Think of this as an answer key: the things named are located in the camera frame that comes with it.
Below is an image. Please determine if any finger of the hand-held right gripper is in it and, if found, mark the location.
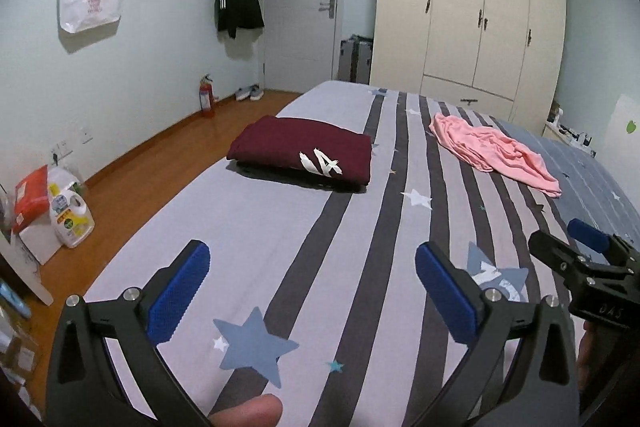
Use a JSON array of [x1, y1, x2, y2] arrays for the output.
[[528, 230, 587, 281], [567, 218, 613, 256]]

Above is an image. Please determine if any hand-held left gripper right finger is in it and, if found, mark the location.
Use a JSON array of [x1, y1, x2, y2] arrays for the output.
[[415, 241, 583, 427]]

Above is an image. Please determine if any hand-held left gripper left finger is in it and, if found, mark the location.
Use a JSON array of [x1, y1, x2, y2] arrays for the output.
[[45, 239, 212, 427]]

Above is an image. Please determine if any maroon printed shirt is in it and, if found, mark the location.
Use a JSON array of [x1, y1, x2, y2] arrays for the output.
[[226, 115, 373, 188]]

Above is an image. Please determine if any person's right hand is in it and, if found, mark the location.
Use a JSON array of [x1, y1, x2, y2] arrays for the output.
[[576, 321, 597, 394]]

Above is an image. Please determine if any person's left hand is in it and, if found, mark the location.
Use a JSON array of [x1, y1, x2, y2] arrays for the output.
[[208, 394, 284, 427]]

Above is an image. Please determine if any blue-grey quilt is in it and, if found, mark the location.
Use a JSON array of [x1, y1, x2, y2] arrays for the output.
[[487, 117, 640, 248]]

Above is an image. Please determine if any grey striped bed sheet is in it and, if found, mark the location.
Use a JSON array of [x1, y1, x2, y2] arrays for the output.
[[82, 80, 640, 427]]

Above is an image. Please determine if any white bedside table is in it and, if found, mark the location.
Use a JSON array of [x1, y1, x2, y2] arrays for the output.
[[542, 102, 598, 158]]

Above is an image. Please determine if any pink garment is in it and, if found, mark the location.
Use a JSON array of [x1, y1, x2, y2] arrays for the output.
[[429, 113, 563, 198]]

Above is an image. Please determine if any white detergent bottle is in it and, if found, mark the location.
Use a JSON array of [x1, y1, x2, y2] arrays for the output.
[[50, 192, 96, 250]]

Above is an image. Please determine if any white cardboard box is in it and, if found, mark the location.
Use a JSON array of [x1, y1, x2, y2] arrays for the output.
[[12, 207, 64, 266]]

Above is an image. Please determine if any red bag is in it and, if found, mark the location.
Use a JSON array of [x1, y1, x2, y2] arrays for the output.
[[13, 165, 53, 233]]

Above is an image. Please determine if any red fire extinguisher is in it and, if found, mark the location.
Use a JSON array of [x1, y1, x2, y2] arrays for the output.
[[198, 74, 217, 117]]

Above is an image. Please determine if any grey suitcase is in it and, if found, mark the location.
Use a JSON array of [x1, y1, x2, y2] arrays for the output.
[[337, 35, 375, 84]]

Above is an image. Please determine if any cream wardrobe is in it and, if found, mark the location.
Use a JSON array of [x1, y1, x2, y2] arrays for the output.
[[369, 0, 568, 128]]

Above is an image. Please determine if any white door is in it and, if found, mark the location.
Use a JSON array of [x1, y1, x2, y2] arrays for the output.
[[262, 0, 346, 94]]

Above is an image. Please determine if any wall socket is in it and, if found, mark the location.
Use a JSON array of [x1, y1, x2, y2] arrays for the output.
[[50, 141, 74, 164]]

